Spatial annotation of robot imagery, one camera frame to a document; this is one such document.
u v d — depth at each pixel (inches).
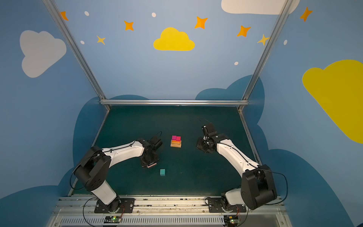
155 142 29.2
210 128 26.6
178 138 36.7
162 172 33.1
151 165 32.5
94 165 20.1
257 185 16.5
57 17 28.4
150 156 29.9
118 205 27.2
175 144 38.5
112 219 27.8
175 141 37.7
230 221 28.1
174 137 37.5
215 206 29.0
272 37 31.6
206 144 28.2
